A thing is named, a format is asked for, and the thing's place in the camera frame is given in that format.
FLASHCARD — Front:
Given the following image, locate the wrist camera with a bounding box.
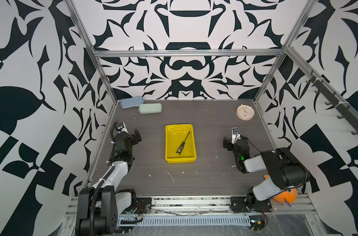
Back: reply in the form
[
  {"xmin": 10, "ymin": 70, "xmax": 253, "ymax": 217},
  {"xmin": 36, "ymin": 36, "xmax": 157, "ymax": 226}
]
[
  {"xmin": 231, "ymin": 128, "xmax": 241, "ymax": 145},
  {"xmin": 114, "ymin": 122, "xmax": 129, "ymax": 134}
]

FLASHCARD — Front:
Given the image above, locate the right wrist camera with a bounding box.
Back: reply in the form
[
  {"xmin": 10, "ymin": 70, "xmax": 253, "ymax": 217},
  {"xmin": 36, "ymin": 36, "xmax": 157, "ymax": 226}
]
[{"xmin": 231, "ymin": 128, "xmax": 241, "ymax": 145}]

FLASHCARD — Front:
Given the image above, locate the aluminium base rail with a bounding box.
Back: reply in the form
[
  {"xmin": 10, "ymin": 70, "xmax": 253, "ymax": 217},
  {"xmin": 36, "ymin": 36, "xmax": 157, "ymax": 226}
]
[{"xmin": 63, "ymin": 193, "xmax": 317, "ymax": 216}]

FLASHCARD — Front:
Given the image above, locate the black wall hook rack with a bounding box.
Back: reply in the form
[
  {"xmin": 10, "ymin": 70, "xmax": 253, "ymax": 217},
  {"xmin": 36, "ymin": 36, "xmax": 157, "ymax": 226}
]
[{"xmin": 307, "ymin": 71, "xmax": 358, "ymax": 135}]

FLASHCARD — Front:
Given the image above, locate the orange round plush toy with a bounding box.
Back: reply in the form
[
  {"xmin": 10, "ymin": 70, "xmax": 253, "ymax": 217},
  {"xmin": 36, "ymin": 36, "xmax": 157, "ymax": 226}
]
[{"xmin": 264, "ymin": 175, "xmax": 298, "ymax": 206}]

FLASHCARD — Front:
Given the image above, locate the black yellow screwdriver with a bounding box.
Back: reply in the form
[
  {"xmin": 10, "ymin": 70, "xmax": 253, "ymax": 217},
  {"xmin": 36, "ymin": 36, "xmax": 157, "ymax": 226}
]
[{"xmin": 176, "ymin": 131, "xmax": 190, "ymax": 155}]

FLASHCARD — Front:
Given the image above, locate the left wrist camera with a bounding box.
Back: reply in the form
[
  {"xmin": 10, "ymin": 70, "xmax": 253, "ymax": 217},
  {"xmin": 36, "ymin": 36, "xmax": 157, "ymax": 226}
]
[{"xmin": 114, "ymin": 122, "xmax": 129, "ymax": 134}]

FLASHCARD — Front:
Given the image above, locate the yellow plastic bin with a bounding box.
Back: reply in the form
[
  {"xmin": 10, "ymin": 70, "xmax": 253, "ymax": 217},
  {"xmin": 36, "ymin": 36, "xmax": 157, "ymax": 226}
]
[{"xmin": 165, "ymin": 124, "xmax": 197, "ymax": 164}]

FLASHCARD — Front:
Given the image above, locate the pink round alarm clock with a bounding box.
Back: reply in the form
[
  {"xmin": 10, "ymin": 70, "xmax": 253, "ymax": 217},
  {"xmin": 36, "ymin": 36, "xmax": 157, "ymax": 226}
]
[{"xmin": 236, "ymin": 104, "xmax": 255, "ymax": 121}]

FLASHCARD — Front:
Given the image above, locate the blue glasses case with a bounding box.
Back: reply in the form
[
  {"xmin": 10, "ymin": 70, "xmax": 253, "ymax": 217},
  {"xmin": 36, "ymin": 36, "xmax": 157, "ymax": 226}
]
[{"xmin": 120, "ymin": 96, "xmax": 144, "ymax": 109}]

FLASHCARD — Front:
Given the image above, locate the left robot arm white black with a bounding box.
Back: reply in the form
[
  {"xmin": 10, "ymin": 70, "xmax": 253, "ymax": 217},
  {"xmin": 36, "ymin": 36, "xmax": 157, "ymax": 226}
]
[{"xmin": 75, "ymin": 121, "xmax": 143, "ymax": 236}]

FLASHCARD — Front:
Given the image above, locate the white slotted cable duct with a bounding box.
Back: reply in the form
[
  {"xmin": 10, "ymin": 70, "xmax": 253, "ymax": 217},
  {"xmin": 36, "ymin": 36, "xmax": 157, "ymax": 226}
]
[{"xmin": 118, "ymin": 215, "xmax": 251, "ymax": 227}]

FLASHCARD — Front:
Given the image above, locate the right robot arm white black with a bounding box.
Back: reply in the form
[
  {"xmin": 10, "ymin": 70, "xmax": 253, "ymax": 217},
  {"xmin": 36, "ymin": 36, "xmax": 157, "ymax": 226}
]
[{"xmin": 223, "ymin": 136, "xmax": 311, "ymax": 213}]

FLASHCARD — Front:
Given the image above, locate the green glasses case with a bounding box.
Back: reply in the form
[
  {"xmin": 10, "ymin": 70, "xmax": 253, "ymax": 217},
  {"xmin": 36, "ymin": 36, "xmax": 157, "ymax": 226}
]
[{"xmin": 138, "ymin": 103, "xmax": 163, "ymax": 115}]

